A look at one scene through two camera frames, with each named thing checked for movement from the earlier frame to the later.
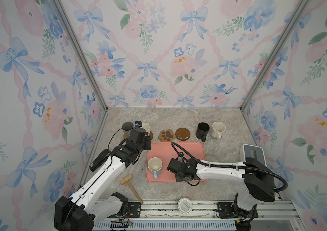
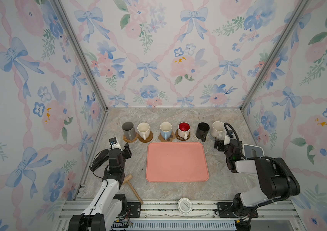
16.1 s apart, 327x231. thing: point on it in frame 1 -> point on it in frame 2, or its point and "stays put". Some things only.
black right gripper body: [179, 177] -> [222, 147]
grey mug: [127, 127] stays put
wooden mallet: [126, 179] stays put
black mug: [202, 131] stays put
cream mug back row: [146, 126] stays put
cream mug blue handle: [155, 165] -> [166, 129]
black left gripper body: [147, 145] -> [126, 153]
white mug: [218, 128] stays put
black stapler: [102, 157] stays put
